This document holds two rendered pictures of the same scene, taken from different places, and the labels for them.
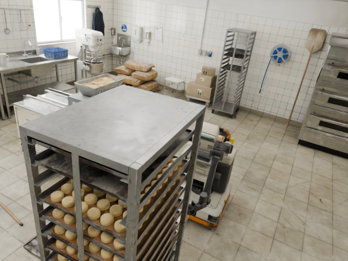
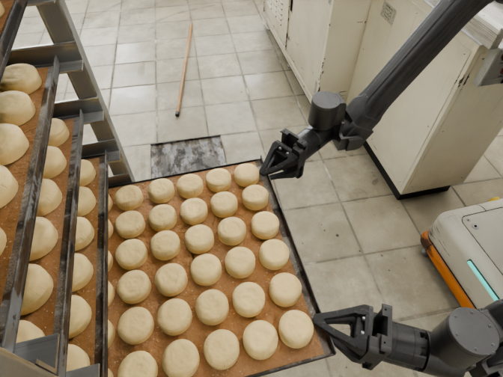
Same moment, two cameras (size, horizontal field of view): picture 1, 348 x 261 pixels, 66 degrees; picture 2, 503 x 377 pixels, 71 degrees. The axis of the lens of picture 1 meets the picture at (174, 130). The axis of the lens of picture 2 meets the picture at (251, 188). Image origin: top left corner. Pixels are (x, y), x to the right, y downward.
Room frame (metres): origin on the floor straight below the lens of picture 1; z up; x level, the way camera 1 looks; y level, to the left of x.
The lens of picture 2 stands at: (1.33, -0.24, 1.40)
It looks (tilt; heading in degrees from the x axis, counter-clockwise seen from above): 51 degrees down; 54
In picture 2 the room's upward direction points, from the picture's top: straight up
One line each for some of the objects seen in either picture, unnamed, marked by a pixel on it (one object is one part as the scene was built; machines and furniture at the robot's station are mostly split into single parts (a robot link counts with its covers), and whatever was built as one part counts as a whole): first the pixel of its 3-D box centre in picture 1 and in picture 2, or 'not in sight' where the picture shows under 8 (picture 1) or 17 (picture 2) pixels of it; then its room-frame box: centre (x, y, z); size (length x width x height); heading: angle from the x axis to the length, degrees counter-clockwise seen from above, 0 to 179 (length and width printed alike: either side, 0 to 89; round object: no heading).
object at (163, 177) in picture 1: (164, 173); not in sight; (0.96, 0.02, 1.59); 0.64 x 0.03 x 0.03; 159
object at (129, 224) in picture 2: not in sight; (130, 224); (1.36, 0.17, 0.87); 0.05 x 0.05 x 0.02
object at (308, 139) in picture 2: not in sight; (299, 148); (1.73, 0.15, 0.87); 0.07 x 0.07 x 0.10; 8
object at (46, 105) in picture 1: (59, 110); not in sight; (2.99, 1.43, 0.88); 1.28 x 0.01 x 0.07; 67
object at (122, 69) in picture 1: (128, 69); not in sight; (6.88, 1.36, 0.47); 0.72 x 0.42 x 0.17; 155
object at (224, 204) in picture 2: not in sight; (224, 204); (1.52, 0.11, 0.88); 0.05 x 0.05 x 0.02
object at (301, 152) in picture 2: not in sight; (276, 163); (1.66, 0.14, 0.87); 0.09 x 0.07 x 0.07; 8
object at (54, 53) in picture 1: (56, 53); not in sight; (5.64, 2.66, 0.95); 0.40 x 0.30 x 0.14; 157
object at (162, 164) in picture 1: (167, 156); not in sight; (0.96, 0.02, 1.68); 0.64 x 0.03 x 0.03; 159
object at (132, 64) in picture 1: (139, 66); not in sight; (6.75, 1.08, 0.62); 0.72 x 0.42 x 0.17; 71
